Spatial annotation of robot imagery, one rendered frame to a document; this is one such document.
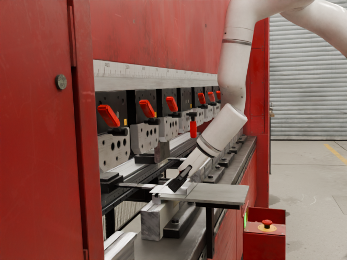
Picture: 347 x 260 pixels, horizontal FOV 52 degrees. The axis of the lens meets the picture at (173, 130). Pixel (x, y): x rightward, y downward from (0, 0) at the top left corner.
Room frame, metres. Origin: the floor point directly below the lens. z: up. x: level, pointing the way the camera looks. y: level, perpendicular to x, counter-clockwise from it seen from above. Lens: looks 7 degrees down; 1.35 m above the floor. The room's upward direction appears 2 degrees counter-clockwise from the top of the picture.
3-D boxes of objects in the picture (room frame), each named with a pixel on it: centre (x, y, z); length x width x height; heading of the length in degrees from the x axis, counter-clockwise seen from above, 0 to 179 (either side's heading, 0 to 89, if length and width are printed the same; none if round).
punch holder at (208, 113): (1.72, -0.14, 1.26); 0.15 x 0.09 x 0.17; 162
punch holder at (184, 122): (1.34, -0.02, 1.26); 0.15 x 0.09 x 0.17; 162
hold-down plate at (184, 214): (1.20, -0.03, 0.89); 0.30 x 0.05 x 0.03; 162
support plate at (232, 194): (1.13, -0.10, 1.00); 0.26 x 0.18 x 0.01; 72
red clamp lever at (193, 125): (1.30, -0.07, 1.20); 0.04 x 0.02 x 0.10; 72
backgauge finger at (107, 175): (1.23, 0.19, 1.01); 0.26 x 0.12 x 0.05; 72
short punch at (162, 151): (1.17, 0.04, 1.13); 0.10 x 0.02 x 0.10; 162
